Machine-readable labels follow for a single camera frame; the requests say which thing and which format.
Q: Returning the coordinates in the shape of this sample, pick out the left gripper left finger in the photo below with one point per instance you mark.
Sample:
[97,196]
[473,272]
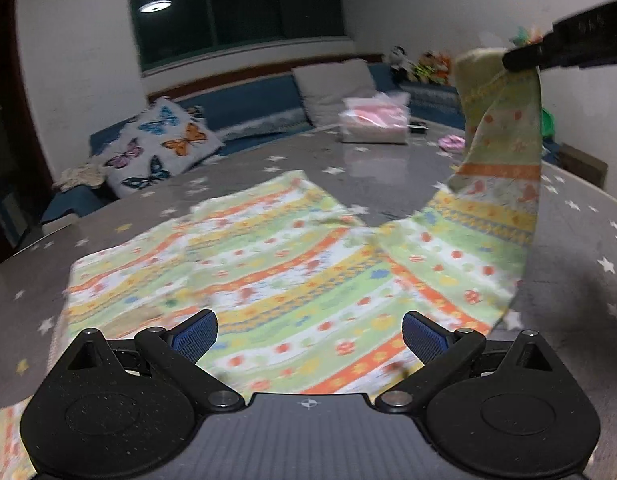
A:
[174,354]

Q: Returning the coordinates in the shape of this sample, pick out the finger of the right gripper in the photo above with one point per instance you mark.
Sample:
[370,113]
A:
[527,58]

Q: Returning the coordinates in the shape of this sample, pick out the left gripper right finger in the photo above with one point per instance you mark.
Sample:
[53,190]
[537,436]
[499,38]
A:
[446,356]

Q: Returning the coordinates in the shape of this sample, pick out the colourful patterned child garment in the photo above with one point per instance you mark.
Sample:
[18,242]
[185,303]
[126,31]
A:
[308,296]

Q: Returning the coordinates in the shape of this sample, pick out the colourful paper pinwheel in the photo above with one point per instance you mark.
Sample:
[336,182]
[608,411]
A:
[526,36]

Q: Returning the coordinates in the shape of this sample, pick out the green plastic bowl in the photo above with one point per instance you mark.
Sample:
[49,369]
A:
[547,124]

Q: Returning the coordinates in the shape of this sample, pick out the orange fox plush toy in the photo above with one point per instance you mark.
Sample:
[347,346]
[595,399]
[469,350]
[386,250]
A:
[443,65]

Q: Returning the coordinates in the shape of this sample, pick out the yellow bear plush toy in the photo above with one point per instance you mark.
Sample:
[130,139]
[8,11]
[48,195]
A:
[426,68]

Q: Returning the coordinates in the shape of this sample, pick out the pink hair scrunchie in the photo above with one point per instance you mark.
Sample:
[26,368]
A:
[452,143]

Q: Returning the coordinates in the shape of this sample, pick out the grey star tablecloth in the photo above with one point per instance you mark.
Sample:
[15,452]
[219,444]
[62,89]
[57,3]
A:
[568,294]

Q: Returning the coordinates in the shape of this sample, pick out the panda plush toy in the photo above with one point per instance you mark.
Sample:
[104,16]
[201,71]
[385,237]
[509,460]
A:
[400,67]

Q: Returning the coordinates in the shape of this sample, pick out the pink tissue pack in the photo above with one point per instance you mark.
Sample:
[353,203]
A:
[382,119]

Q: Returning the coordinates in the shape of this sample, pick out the beige crumpled cloth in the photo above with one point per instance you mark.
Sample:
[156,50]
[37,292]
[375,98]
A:
[91,175]

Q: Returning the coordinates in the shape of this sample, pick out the butterfly print pillow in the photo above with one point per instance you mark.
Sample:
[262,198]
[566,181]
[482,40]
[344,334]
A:
[159,144]

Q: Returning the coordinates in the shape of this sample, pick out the grey cushion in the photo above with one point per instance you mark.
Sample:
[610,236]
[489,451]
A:
[325,87]

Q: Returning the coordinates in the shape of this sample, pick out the blue sofa bench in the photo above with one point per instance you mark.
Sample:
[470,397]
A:
[253,112]

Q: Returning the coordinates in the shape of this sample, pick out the dark window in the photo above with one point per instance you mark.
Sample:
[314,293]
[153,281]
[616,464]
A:
[169,31]

